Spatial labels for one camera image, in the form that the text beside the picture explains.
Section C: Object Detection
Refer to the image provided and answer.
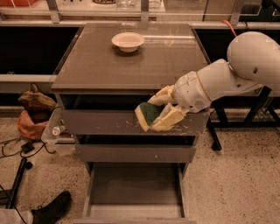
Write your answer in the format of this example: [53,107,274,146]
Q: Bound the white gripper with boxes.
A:
[148,72,211,131]

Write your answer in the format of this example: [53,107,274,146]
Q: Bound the green yellow sponge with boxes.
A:
[135,102,164,131]

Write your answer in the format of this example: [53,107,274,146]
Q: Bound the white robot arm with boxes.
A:
[149,31,280,131]

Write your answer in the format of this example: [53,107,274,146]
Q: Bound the grey drawer cabinet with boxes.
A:
[50,22,221,182]

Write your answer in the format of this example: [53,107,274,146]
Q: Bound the grey top drawer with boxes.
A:
[61,109,209,136]

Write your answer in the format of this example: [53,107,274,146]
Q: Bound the grey middle drawer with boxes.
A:
[76,144,196,163]

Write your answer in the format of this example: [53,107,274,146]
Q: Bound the grey open bottom drawer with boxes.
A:
[73,163,196,224]

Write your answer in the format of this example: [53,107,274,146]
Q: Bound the white bowl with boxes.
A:
[111,32,144,53]

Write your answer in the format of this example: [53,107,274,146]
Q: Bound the clear plastic bin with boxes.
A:
[41,108,75,156]

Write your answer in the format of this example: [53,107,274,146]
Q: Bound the plastic bottle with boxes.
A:
[52,125,66,137]

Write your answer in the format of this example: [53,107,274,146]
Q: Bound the brown cloth bag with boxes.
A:
[18,82,56,114]

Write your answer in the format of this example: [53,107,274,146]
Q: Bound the orange cloth bag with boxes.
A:
[17,110,50,140]

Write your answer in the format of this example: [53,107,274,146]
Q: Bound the black power adapter on floor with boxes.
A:
[21,142,35,153]

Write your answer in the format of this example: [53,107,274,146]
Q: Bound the black shoe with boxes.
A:
[31,191,72,224]

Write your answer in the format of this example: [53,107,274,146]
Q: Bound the black stand leg left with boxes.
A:
[0,157,32,209]

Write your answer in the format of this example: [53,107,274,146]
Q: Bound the grey trouser leg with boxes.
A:
[0,209,33,224]

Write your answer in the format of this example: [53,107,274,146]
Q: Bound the black table frame right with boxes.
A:
[207,87,280,151]

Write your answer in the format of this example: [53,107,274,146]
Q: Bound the orange cable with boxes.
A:
[220,18,238,38]

